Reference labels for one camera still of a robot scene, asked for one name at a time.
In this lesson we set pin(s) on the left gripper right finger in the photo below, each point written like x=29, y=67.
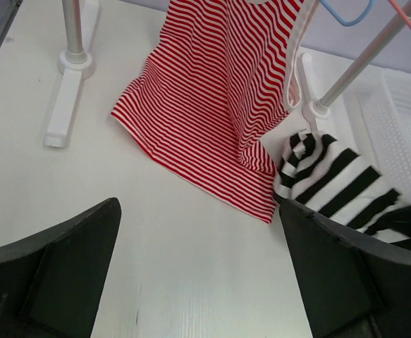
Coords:
x=351, y=284

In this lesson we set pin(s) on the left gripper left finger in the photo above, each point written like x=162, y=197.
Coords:
x=51, y=282

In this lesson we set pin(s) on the black white striped tank top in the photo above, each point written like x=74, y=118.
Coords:
x=321, y=173

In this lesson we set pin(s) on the pink wire hanger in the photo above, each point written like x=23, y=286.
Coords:
x=406, y=17

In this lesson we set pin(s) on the red white striped tank top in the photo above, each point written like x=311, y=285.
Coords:
x=222, y=75

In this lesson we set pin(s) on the white perforated plastic basket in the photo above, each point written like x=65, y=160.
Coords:
x=378, y=104

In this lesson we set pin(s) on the white and silver clothes rack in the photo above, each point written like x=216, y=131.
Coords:
x=76, y=65

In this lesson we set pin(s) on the blue wire hanger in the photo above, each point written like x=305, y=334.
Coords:
x=348, y=13

